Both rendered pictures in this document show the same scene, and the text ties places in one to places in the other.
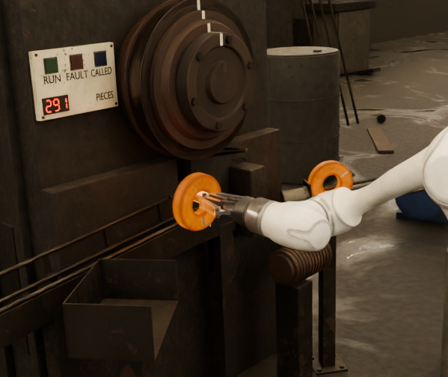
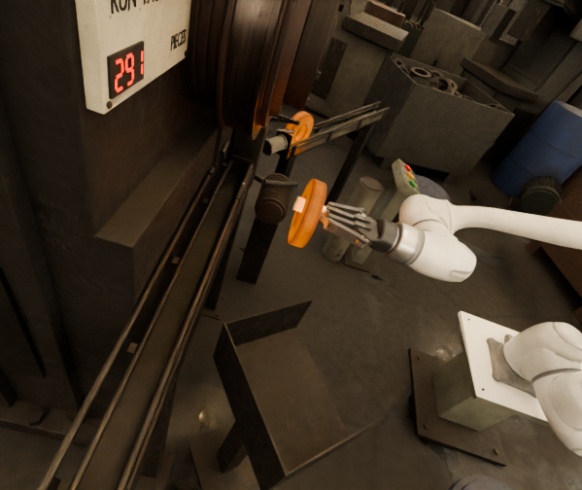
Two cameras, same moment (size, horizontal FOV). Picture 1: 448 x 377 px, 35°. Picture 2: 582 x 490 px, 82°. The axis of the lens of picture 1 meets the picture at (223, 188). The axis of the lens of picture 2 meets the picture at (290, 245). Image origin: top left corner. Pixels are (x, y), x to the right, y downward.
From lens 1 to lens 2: 159 cm
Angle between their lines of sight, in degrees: 52
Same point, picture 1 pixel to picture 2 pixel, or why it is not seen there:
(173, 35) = not seen: outside the picture
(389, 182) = (578, 242)
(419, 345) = not seen: hidden behind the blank
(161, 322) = (308, 370)
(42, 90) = (107, 31)
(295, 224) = (461, 266)
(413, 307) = not seen: hidden behind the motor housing
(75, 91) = (152, 32)
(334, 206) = (452, 226)
